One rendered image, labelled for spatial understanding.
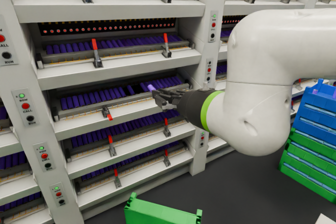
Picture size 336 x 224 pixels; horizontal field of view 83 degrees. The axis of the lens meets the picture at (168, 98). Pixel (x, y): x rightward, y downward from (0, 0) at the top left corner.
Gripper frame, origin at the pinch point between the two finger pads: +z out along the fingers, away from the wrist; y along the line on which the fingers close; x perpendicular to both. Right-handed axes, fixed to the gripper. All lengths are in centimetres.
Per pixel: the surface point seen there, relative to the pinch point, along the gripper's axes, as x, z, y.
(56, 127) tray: 7.2, 18.5, 32.5
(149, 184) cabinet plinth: 56, 32, -1
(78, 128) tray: 9.0, 16.8, 25.8
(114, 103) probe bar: 4.0, 20.1, 11.3
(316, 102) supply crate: 20, -11, -77
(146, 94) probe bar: 3.6, 19.8, -2.6
